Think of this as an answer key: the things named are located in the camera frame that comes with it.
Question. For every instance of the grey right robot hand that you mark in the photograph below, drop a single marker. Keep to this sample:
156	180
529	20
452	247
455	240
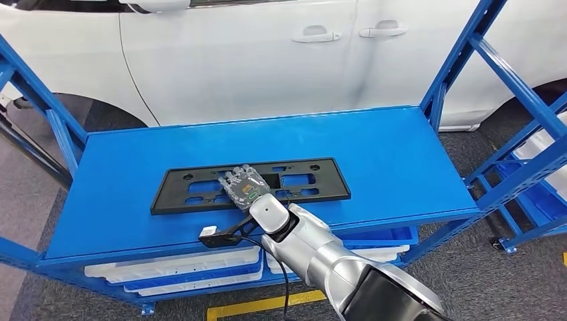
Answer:
246	188

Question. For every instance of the black plastic plate part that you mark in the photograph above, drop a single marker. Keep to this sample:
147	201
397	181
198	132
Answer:
170	197

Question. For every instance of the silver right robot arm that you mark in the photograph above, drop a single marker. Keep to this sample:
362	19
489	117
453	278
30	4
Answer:
319	261

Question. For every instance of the blue metal shelf rack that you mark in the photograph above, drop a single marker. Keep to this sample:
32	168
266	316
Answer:
265	141

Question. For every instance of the blue wheeled shelf rack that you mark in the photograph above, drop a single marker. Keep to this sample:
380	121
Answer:
531	235

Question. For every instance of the white car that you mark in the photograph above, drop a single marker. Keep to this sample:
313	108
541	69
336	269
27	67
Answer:
221	57

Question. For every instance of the dark grey metal beam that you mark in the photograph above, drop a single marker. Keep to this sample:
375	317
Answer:
35	155

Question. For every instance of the large white plastic bin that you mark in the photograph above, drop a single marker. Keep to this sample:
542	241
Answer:
538	144

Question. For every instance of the pale wrist camera on bracket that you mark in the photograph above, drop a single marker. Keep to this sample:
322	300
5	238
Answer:
217	240

